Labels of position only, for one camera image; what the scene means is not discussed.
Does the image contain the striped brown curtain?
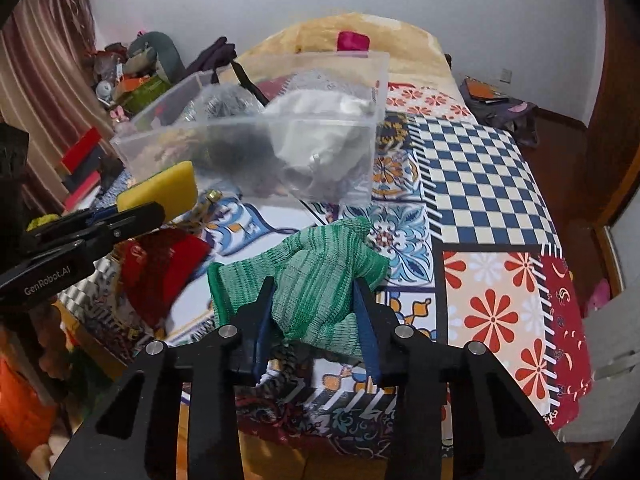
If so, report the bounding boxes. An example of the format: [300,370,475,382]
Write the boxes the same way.
[0,0,117,211]

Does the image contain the dark furry cloth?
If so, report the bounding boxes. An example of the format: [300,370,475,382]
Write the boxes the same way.
[192,85,281,197]

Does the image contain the patchwork printed blanket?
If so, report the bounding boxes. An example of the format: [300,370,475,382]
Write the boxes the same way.
[59,80,594,462]

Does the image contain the magenta pouch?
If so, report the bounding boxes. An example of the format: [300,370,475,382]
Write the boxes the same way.
[337,31,371,53]

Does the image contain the dark purple clothing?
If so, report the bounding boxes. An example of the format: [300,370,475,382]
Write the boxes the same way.
[186,36,237,74]

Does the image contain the grey green plush toy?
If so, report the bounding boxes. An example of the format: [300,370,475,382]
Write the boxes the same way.
[127,31,181,84]

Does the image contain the green cardboard box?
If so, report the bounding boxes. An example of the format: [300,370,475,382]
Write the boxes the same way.
[122,77,172,114]

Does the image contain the red cloth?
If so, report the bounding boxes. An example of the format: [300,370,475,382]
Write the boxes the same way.
[122,229,212,327]

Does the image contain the red and black boxes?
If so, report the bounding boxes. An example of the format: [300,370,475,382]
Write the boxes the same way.
[60,127,109,211]

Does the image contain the wooden door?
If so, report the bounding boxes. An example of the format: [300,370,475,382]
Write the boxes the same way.
[584,5,640,282]

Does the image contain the black braided cord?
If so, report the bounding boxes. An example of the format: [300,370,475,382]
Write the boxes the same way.
[257,342,297,402]

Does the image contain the yellow plush blanket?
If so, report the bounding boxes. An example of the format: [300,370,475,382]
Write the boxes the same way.
[235,12,452,92]

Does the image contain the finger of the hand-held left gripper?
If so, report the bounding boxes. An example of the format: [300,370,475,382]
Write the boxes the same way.
[20,202,167,262]
[25,207,122,235]

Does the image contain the grey knitted cloth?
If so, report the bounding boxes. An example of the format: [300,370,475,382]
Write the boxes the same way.
[280,67,376,106]

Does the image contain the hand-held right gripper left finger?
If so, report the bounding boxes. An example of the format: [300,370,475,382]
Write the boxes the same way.
[49,276,277,480]

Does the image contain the yellow sponge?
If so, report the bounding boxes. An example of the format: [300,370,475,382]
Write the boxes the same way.
[116,160,197,224]

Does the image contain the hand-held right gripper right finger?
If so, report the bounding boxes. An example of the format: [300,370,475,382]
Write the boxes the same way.
[351,279,577,480]

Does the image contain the green knit glove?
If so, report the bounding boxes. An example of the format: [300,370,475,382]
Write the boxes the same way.
[207,216,390,362]

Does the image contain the orange cloth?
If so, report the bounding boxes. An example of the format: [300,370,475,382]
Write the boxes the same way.
[0,355,57,452]

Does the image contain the dark patterned bag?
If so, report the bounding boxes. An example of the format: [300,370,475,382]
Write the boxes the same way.
[459,76,542,149]

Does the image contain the grey fabric chair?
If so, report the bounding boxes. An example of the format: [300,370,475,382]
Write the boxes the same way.
[560,280,640,442]

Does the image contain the pink plush toy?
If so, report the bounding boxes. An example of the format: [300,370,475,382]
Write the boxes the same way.
[585,277,612,317]

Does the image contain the white cloth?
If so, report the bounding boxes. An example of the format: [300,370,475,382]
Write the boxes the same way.
[262,87,377,197]

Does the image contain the black strap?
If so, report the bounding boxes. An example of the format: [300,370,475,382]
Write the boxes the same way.
[231,60,266,107]

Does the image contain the clear plastic storage box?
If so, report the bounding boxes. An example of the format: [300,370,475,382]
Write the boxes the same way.
[110,51,391,207]

